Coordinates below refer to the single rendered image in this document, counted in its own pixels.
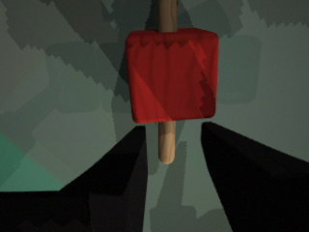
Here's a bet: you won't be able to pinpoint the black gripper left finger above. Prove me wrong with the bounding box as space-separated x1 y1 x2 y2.
0 125 148 232

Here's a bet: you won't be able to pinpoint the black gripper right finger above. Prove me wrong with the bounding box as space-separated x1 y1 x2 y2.
201 121 309 232

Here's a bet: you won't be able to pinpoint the red block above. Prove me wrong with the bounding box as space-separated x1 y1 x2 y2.
125 27 219 123

